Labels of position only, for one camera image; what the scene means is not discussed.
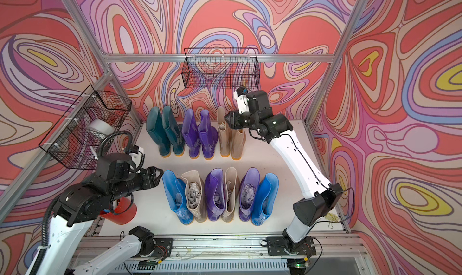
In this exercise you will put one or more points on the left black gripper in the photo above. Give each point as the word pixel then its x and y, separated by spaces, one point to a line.
pixel 150 175

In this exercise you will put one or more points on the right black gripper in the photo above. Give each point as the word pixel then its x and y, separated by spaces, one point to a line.
pixel 233 123

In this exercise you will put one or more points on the beige boot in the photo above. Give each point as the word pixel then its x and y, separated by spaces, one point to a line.
pixel 231 181
pixel 195 195
pixel 238 141
pixel 224 133

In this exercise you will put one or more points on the dark purple boot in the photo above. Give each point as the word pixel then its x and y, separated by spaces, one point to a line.
pixel 190 134
pixel 208 135

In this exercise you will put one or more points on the blue boot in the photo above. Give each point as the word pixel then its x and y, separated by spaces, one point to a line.
pixel 176 197
pixel 265 199

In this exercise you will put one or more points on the teal boot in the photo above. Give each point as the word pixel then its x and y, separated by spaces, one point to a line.
pixel 156 131
pixel 172 130

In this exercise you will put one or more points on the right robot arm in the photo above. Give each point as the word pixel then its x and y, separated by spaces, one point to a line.
pixel 319 195

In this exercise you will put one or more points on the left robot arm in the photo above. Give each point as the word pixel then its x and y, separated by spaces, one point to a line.
pixel 60 241

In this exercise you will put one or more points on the white marker in basket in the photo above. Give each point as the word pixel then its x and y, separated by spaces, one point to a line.
pixel 94 153

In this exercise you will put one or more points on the red cup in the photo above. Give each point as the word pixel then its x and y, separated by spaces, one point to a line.
pixel 123 213

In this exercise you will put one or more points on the white tape roll in basket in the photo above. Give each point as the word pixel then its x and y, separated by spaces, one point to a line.
pixel 100 128

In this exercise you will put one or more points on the purple boot front right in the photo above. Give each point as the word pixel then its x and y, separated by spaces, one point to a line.
pixel 248 188

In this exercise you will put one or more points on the purple boot front left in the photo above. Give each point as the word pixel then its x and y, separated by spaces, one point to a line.
pixel 215 194

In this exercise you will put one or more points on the yellow binder clip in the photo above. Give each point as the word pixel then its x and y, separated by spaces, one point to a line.
pixel 332 217

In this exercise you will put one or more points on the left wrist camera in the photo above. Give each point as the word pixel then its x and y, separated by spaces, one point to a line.
pixel 118 167

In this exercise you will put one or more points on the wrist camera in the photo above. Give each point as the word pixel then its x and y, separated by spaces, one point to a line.
pixel 118 167
pixel 252 102

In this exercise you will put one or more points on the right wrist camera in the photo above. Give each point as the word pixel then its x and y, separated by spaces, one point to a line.
pixel 252 102

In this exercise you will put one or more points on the black wire basket left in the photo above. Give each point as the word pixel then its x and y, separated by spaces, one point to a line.
pixel 69 141

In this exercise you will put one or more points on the black wire basket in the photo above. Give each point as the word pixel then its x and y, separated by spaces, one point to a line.
pixel 69 141
pixel 221 67

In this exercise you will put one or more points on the black wire basket back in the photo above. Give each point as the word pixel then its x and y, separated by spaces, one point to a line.
pixel 221 67

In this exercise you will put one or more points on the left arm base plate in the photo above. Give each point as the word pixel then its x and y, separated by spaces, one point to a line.
pixel 158 248

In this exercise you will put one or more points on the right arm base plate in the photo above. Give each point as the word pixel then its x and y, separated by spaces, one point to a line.
pixel 282 246

